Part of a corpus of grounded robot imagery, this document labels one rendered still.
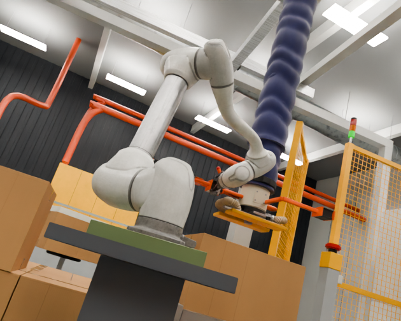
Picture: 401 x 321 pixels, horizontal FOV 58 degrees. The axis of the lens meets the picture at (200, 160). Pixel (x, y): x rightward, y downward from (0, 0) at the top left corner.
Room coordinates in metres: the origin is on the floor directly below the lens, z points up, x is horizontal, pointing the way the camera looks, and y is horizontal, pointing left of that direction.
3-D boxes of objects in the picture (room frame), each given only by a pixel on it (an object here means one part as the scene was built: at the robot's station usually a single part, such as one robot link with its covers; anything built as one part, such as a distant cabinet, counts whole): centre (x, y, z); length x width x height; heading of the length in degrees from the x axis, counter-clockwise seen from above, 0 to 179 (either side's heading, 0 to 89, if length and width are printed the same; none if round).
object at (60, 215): (3.77, 1.02, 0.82); 0.60 x 0.40 x 0.40; 130
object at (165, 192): (1.20, 0.08, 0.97); 0.18 x 0.16 x 0.22; 60
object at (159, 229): (1.19, 0.05, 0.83); 0.22 x 0.18 x 0.06; 92
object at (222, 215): (2.15, -0.34, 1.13); 0.34 x 0.10 x 0.05; 104
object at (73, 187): (9.30, 2.30, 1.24); 2.22 x 0.91 x 2.48; 108
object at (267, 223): (1.97, -0.39, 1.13); 0.34 x 0.10 x 0.05; 104
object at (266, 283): (2.06, -0.36, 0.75); 0.60 x 0.40 x 0.40; 104
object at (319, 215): (1.88, -0.72, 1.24); 0.09 x 0.08 x 0.05; 14
